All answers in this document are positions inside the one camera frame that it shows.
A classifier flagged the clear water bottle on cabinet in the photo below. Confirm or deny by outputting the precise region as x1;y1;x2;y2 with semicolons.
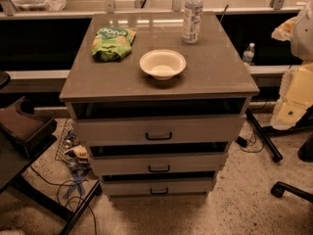
182;0;203;44

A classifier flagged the black stand leg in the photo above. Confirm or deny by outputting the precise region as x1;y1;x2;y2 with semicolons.
246;109;283;163

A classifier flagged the small water bottle behind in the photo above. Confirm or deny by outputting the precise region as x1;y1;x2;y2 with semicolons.
243;43;255;66

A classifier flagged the black office chair caster leg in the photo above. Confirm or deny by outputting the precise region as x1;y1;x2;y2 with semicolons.
271;181;313;203

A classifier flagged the grey top drawer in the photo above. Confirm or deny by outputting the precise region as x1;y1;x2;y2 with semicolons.
72;115;246;147

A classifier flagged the dark brown chair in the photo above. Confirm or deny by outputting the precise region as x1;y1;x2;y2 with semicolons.
0;70;103;235

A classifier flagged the black floor cable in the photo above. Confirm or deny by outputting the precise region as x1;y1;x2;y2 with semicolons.
28;164;99;235

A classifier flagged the wire basket with clutter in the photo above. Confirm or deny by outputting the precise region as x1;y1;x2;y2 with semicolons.
55;119;90;170

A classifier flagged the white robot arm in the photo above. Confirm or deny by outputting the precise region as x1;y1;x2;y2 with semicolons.
270;0;313;130

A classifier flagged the grey bottom drawer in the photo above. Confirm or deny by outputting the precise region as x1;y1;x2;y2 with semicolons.
102;178;216;198

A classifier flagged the white paper bowl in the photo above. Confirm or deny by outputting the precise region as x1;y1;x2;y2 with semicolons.
139;49;187;80

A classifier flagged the grey drawer cabinet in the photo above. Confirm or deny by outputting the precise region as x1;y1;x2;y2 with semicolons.
60;12;258;199

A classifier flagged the blue tape cross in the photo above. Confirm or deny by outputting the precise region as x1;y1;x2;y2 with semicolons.
63;170;88;199

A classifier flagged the green chip bag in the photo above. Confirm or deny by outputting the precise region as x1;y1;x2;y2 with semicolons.
91;26;136;62

